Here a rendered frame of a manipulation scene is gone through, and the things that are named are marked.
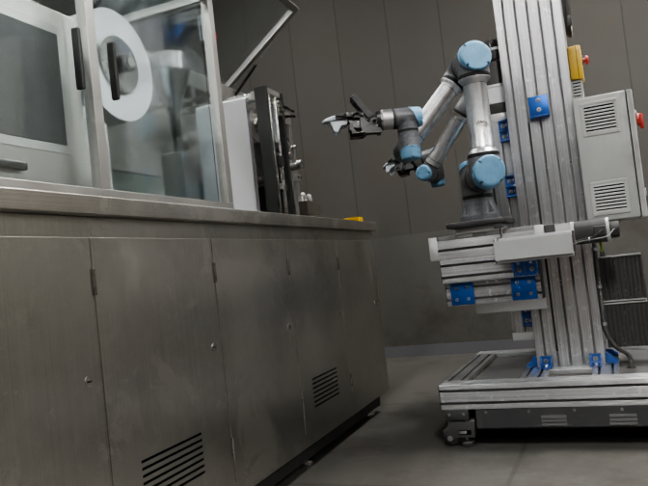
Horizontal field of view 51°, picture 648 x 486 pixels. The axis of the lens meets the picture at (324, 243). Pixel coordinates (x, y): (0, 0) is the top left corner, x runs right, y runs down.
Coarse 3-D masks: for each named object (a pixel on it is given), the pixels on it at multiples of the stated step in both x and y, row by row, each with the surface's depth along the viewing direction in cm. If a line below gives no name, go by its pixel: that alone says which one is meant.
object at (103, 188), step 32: (96, 64) 159; (96, 96) 157; (96, 128) 156; (224, 128) 212; (96, 160) 156; (224, 160) 210; (64, 192) 144; (96, 192) 154; (128, 192) 164; (224, 192) 210
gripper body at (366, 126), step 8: (360, 112) 246; (376, 112) 248; (352, 120) 247; (360, 120) 245; (368, 120) 247; (376, 120) 248; (352, 128) 245; (360, 128) 246; (368, 128) 247; (376, 128) 247; (352, 136) 249; (360, 136) 249
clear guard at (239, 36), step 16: (224, 0) 289; (240, 0) 296; (256, 0) 304; (272, 0) 312; (224, 16) 298; (240, 16) 306; (256, 16) 314; (272, 16) 322; (224, 32) 306; (240, 32) 315; (256, 32) 324; (224, 48) 316; (240, 48) 325; (256, 48) 334; (224, 64) 326; (240, 64) 335; (224, 80) 337
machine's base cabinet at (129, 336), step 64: (0, 256) 122; (64, 256) 136; (128, 256) 155; (192, 256) 180; (256, 256) 214; (320, 256) 264; (0, 320) 120; (64, 320) 134; (128, 320) 153; (192, 320) 176; (256, 320) 209; (320, 320) 256; (0, 384) 118; (64, 384) 132; (128, 384) 150; (192, 384) 173; (256, 384) 204; (320, 384) 249; (384, 384) 320; (0, 448) 117; (64, 448) 130; (128, 448) 147; (192, 448) 169; (256, 448) 200; (320, 448) 253
